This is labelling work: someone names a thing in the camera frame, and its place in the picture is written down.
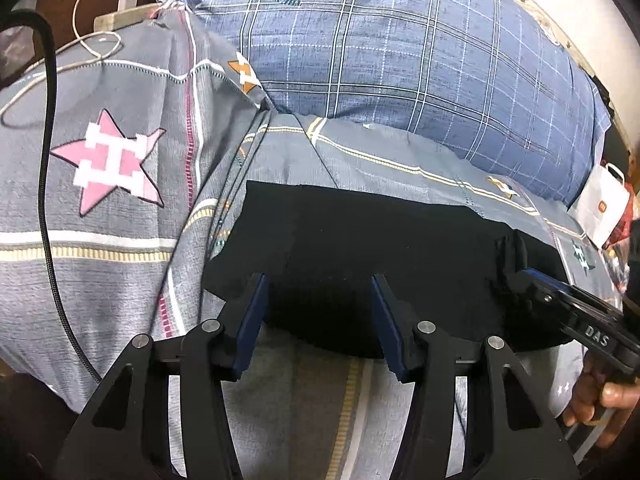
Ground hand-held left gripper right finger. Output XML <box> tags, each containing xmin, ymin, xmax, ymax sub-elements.
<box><xmin>370</xmin><ymin>272</ymin><xmax>581</xmax><ymax>480</ymax></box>

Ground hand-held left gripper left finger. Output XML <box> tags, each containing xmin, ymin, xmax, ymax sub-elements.
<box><xmin>65</xmin><ymin>272</ymin><xmax>271</xmax><ymax>480</ymax></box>

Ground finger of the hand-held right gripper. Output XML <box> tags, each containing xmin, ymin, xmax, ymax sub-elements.
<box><xmin>504</xmin><ymin>267</ymin><xmax>627</xmax><ymax>327</ymax></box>

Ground black pants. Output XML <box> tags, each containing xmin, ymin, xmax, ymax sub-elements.
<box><xmin>202</xmin><ymin>180</ymin><xmax>577</xmax><ymax>361</ymax></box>

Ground person's right hand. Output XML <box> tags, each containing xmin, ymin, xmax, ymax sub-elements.
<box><xmin>562</xmin><ymin>350</ymin><xmax>640</xmax><ymax>452</ymax></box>

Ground red patterned plastic bag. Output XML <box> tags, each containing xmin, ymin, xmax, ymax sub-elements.
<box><xmin>602</xmin><ymin>195</ymin><xmax>640</xmax><ymax>292</ymax></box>

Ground white paper bag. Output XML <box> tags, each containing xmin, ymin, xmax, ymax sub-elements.
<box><xmin>575</xmin><ymin>160</ymin><xmax>634</xmax><ymax>249</ymax></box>

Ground grey star printed bed sheet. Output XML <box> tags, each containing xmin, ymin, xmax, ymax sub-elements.
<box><xmin>0</xmin><ymin>7</ymin><xmax>626</xmax><ymax>480</ymax></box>

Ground blue plaid pillow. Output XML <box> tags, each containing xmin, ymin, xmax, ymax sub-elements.
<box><xmin>160</xmin><ymin>0</ymin><xmax>612</xmax><ymax>207</ymax></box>

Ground beige power strip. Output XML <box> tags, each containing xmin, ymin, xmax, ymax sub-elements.
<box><xmin>94</xmin><ymin>2</ymin><xmax>167</xmax><ymax>32</ymax></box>

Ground black braided cable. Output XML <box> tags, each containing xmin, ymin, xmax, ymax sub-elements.
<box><xmin>0</xmin><ymin>10</ymin><xmax>104</xmax><ymax>387</ymax></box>

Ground white charging cable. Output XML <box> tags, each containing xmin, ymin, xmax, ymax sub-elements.
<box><xmin>0</xmin><ymin>0</ymin><xmax>135</xmax><ymax>129</ymax></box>

